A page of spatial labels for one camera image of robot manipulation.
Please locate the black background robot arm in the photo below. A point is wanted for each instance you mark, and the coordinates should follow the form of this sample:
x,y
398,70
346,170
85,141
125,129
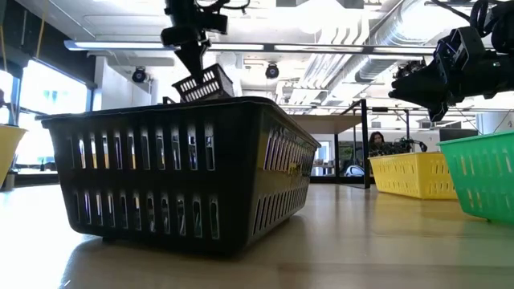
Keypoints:
x,y
401,145

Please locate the grey post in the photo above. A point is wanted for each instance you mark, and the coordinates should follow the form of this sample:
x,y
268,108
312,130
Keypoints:
x,y
9,180

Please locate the long black rail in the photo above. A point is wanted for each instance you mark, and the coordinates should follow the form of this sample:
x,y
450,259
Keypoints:
x,y
36,179

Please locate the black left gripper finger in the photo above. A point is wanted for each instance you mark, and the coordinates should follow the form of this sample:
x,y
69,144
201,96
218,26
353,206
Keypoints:
x,y
194,56

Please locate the silver ventilation duct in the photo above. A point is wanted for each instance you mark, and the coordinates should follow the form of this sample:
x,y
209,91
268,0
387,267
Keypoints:
x,y
377,68

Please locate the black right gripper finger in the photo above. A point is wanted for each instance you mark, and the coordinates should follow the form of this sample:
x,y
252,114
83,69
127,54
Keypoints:
x,y
421,80
425,98

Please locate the black ceiling spotlight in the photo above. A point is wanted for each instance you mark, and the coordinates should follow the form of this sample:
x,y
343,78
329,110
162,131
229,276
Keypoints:
x,y
139,75
272,71

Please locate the black slotted plastic basket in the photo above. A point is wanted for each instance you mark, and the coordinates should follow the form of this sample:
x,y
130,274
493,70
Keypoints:
x,y
237,172
223,86

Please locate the long ceiling light bar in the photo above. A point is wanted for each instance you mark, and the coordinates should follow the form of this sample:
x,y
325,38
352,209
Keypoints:
x,y
120,45

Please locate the yellow slotted plastic basket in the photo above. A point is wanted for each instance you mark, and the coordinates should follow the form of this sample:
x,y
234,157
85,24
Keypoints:
x,y
401,157
8,148

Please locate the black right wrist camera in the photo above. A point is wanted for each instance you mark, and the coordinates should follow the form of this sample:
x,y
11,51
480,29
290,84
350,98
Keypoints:
x,y
462,48

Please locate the wooden shelf with black legs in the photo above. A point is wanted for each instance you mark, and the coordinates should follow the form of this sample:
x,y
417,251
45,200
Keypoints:
x,y
325,123

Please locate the person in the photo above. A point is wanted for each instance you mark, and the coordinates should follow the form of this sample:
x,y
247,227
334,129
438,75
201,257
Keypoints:
x,y
376,142

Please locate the large window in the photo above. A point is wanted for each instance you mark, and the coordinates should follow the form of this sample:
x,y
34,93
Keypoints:
x,y
52,100

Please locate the green slotted plastic basket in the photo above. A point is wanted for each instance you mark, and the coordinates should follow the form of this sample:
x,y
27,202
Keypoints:
x,y
482,140

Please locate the white round object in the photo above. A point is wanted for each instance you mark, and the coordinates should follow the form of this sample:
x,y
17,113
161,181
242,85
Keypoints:
x,y
355,170

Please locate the black monitor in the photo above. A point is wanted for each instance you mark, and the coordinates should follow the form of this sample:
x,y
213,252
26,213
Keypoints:
x,y
458,134

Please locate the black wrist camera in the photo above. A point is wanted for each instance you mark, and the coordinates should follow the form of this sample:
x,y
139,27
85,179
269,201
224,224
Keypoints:
x,y
174,36
462,48

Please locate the black ceiling track lights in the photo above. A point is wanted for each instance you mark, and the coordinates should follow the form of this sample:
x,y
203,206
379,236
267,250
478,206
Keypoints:
x,y
409,68

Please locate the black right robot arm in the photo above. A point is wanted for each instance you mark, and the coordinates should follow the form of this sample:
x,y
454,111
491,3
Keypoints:
x,y
502,28

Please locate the black background table frame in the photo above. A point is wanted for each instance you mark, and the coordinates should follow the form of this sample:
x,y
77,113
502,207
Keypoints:
x,y
407,128

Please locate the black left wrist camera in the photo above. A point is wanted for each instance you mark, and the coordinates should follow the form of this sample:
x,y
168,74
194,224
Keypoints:
x,y
174,36

